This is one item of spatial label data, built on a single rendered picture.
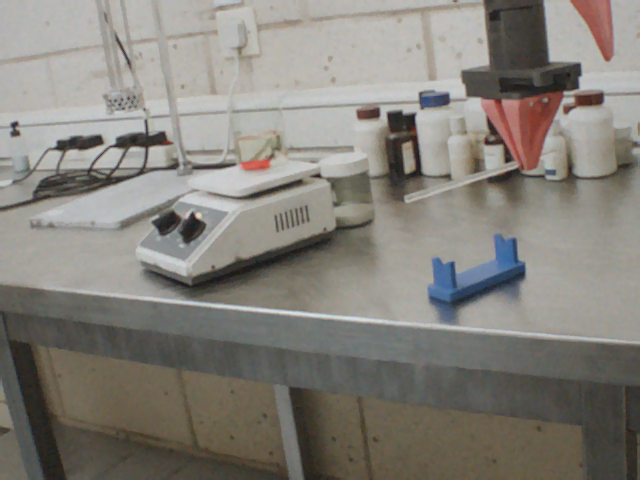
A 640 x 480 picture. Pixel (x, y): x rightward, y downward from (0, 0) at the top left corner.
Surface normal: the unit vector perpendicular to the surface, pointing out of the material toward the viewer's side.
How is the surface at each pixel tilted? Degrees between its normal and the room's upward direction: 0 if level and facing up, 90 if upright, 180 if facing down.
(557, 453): 90
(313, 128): 90
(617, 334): 0
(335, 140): 90
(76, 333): 90
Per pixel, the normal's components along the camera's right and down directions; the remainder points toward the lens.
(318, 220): 0.59, 0.13
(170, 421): -0.53, 0.29
